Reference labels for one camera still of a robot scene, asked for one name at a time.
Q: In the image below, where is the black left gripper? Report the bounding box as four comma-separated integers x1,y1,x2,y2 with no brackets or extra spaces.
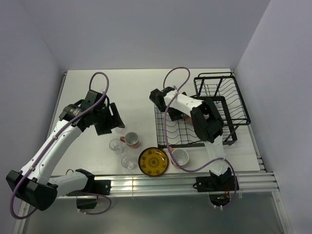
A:
93,102,124,136

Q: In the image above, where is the pink mug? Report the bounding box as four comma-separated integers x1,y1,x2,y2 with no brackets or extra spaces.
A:
119,132,139,149
169,147,189,169

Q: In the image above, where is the red floral patterned bowl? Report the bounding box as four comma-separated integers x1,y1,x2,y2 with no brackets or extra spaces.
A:
185,115,193,125

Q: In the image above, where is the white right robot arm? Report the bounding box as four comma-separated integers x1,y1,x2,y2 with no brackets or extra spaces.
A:
149,87,235,190

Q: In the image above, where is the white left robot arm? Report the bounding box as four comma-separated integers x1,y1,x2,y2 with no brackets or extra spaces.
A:
6,90,125,211

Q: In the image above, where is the clear shot glass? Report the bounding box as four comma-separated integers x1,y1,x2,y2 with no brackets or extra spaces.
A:
121,156,135,170
114,127,124,133
109,139,123,157

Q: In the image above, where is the clear shot glass middle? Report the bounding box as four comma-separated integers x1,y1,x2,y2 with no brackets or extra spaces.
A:
109,139,123,157

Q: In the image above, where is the clear shot glass front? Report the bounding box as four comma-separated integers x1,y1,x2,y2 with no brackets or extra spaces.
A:
121,156,135,170

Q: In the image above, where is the yellow patterned plate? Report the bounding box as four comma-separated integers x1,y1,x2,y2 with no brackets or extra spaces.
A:
138,147,169,177

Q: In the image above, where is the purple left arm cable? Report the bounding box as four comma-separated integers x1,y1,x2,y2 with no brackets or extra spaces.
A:
9,72,112,219

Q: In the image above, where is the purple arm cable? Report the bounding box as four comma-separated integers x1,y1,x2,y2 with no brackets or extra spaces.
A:
9,72,112,219
163,67,241,209

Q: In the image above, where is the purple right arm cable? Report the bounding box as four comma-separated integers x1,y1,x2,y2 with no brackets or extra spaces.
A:
163,67,241,209

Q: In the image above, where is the black wire dish rack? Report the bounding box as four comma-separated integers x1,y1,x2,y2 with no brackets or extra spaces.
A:
149,72,251,149

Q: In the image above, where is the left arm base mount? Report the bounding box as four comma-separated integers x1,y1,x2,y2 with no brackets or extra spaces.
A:
66,180,112,215

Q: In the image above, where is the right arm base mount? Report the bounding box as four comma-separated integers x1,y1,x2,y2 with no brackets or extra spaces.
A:
193,174,239,206

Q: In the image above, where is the aluminium rail frame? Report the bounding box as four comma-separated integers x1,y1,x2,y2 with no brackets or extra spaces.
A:
13,171,293,234

